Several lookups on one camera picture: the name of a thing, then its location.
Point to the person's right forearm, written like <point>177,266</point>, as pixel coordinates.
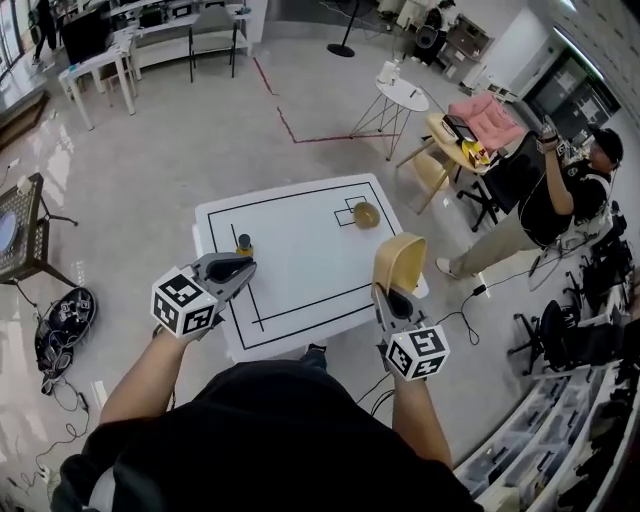
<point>420,420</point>

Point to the row of black office chairs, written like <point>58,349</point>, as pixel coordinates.
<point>585,310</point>

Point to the clear storage drawers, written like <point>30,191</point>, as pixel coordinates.
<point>540,440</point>

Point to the yellow bottle with black cap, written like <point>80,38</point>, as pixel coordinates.
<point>245,245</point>

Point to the dark metal side table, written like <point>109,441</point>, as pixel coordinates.
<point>25,225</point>

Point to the grey chair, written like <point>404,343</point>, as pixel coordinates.
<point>212,30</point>

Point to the white desk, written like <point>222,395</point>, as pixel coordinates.
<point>95,65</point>

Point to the black pedestal fan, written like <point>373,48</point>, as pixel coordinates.
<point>345,40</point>

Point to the person's left forearm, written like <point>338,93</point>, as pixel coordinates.
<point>135,380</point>

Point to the yellow packet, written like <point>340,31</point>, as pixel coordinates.
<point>474,152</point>

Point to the brown bowl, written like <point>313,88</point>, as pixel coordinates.
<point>367,215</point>

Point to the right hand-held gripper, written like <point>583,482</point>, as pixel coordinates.
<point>417,352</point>

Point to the pink cushioned chair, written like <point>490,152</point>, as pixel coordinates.
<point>485,120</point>

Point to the black floor bag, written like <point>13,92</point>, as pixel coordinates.
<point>65,320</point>

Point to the white jug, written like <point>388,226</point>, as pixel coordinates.
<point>389,74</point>

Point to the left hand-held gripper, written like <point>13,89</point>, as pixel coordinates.
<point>182,305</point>

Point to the person's jeans leg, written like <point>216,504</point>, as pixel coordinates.
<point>316,356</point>

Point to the yellow plastic bowl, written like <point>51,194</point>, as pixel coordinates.
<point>400,260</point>

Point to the white shelf unit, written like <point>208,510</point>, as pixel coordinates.
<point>170,35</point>

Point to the black swivel office chair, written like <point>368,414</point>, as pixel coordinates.
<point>515,175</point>

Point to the wooden stool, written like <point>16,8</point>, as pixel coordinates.
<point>435,165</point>

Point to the black box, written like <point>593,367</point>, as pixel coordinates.
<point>460,126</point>

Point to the round white side table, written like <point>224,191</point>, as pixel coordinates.
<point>402,95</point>

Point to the black monitor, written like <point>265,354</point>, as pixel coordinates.
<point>85,37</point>

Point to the person's black shirt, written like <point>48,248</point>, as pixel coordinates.
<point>260,440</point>

